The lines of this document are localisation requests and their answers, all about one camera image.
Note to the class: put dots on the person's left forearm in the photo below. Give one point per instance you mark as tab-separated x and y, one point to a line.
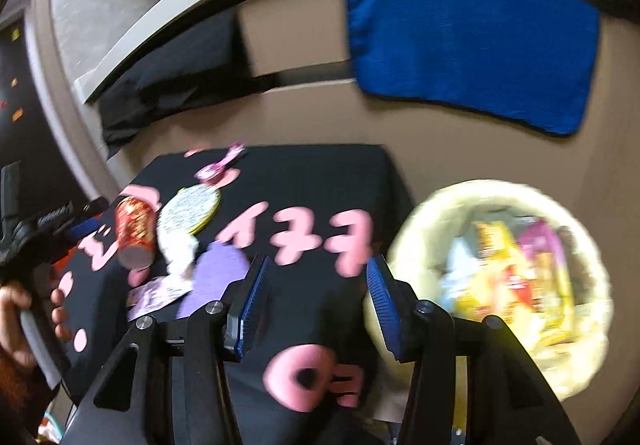
20	390

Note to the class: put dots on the blue towel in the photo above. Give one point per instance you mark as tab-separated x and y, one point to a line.
470	40

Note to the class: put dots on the red soda can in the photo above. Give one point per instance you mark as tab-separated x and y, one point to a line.
135	230

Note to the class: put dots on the black cloth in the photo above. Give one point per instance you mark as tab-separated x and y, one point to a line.
175	80

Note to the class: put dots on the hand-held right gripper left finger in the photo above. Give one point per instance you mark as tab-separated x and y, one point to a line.
251	307

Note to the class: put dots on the white gold wrapper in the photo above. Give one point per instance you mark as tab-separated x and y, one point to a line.
190	210

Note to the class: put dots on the pink candy wrapper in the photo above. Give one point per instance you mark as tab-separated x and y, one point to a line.
220	167

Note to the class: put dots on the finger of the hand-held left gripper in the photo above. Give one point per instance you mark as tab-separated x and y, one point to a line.
86	229
92	206

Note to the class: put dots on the white tissue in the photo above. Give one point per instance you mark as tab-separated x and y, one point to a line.
179	257

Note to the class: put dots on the bin with yellow bag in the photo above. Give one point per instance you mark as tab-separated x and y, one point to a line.
585	325

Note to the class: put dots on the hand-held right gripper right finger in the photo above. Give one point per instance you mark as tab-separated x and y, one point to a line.
384	312

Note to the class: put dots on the purple yellow snack wrapper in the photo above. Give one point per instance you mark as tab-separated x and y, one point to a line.
547	270

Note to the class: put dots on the lilac white wrapper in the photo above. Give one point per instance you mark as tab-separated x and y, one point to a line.
155	295

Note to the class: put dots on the person's left hand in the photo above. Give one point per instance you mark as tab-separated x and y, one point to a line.
20	320

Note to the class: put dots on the black door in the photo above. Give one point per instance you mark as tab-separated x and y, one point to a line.
25	125

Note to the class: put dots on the black pink printed tablecloth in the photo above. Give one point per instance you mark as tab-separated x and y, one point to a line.
310	185

